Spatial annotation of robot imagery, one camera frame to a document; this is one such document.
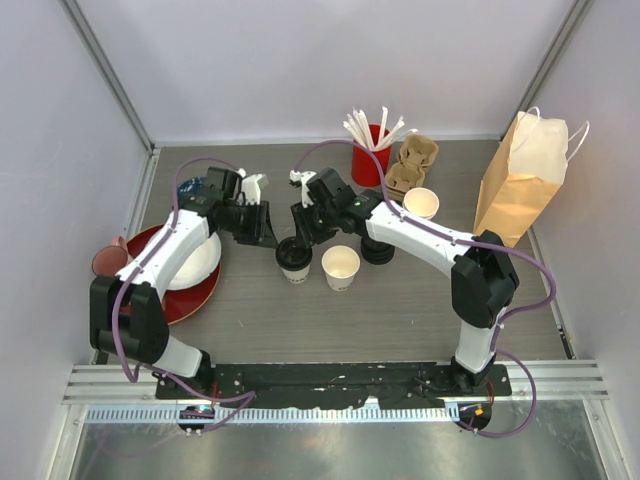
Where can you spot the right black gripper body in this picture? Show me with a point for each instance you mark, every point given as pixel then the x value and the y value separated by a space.
pixel 316 223

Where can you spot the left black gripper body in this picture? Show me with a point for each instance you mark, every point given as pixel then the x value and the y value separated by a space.
pixel 244 221

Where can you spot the white paper cup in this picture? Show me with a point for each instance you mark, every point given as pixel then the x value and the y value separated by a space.
pixel 340 265
pixel 295 273

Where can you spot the stack of black cup lids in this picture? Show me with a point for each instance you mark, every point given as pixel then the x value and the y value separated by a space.
pixel 376 253

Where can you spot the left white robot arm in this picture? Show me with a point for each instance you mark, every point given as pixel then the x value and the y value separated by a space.
pixel 126 316

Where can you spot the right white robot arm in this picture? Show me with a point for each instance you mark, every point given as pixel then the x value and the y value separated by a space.
pixel 482 277

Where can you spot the blue cloth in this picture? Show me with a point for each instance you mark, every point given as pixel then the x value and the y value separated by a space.
pixel 192 189

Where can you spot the red straw holder cup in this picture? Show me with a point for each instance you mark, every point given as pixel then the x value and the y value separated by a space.
pixel 363 170

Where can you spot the white paper plate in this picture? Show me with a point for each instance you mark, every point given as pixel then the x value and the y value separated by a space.
pixel 201 263

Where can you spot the stack of white paper cups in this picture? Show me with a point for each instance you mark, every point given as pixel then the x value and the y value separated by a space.
pixel 422 202

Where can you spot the white wrapped straws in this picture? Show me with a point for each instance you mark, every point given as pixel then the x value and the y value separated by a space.
pixel 375 137

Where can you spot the brown cardboard cup carrier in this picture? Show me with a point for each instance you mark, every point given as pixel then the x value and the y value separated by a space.
pixel 414 159

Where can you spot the red round plate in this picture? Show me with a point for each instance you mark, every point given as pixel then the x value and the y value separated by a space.
pixel 178 305

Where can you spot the pink plastic cup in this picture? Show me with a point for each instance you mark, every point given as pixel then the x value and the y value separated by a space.
pixel 112 258

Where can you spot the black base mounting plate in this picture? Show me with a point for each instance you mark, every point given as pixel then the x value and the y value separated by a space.
pixel 338 386

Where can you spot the brown paper bag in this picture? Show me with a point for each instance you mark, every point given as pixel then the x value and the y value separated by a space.
pixel 525 174

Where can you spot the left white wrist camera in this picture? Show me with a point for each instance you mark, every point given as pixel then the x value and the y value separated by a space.
pixel 251 189

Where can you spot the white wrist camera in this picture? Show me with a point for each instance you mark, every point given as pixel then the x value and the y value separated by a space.
pixel 251 189
pixel 300 179

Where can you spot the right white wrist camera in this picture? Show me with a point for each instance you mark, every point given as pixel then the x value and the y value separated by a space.
pixel 300 179

